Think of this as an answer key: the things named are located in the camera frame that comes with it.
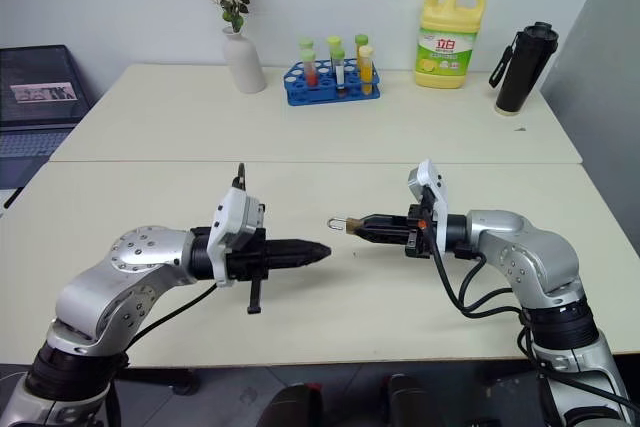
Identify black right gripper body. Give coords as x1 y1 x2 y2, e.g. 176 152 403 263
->
403 185 437 259

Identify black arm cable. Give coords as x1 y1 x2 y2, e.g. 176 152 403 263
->
422 224 640 416
118 281 220 356

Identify brass padlock with steel shackle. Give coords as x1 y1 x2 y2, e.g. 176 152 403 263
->
327 216 370 235

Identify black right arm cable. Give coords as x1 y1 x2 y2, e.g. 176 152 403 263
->
422 224 640 416

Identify white ceramic vase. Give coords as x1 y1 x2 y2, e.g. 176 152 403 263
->
221 25 268 95

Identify dark rounded shape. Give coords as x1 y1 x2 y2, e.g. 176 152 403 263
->
258 381 326 427

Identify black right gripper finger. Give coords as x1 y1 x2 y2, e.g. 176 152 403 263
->
355 214 412 230
266 251 332 269
354 227 412 245
266 237 332 254

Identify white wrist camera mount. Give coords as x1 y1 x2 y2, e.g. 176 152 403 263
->
205 186 267 289
406 158 450 254

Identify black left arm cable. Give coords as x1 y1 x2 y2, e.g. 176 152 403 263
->
118 281 220 356

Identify blue test tube rack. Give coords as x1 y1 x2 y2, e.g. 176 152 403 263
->
281 57 383 108

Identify yellow detergent pump bottle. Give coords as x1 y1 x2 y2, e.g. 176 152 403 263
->
413 0 488 90

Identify yellow-capped tube with orange liquid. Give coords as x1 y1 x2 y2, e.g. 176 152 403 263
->
357 44 376 97

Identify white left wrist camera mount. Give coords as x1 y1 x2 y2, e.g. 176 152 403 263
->
205 186 267 289

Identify green-capped tube with white label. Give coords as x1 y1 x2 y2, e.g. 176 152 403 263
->
331 47 348 98

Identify black mesh tray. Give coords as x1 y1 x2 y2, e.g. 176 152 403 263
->
0 43 92 193

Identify black thermos bottle with strap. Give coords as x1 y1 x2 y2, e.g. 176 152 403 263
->
488 21 561 118

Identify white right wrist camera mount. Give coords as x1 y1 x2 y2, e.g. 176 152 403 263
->
406 158 450 254

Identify green-capped tube with red liquid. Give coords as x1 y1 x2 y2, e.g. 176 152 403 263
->
300 48 319 89

